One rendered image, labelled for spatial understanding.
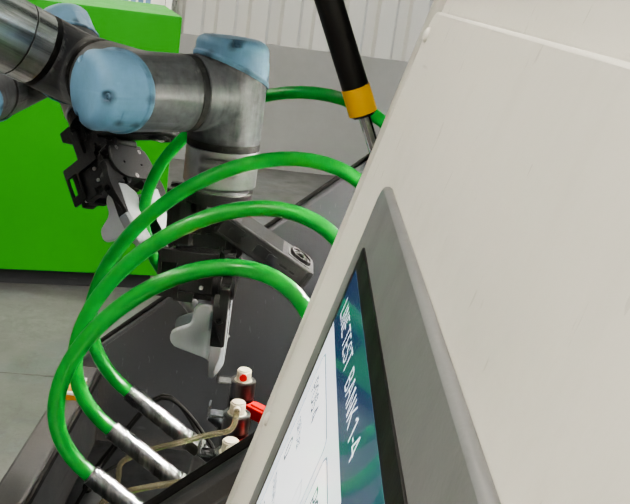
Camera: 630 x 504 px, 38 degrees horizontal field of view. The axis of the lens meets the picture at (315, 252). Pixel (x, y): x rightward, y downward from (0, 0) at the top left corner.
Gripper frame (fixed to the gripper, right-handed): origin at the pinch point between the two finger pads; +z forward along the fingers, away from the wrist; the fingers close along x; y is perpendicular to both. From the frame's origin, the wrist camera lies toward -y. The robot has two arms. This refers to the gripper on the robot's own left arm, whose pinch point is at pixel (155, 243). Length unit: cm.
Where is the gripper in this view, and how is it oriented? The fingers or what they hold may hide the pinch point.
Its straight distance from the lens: 110.5
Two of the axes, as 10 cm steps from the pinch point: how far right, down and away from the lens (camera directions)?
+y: -7.6, 4.7, 4.5
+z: 3.7, 8.8, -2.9
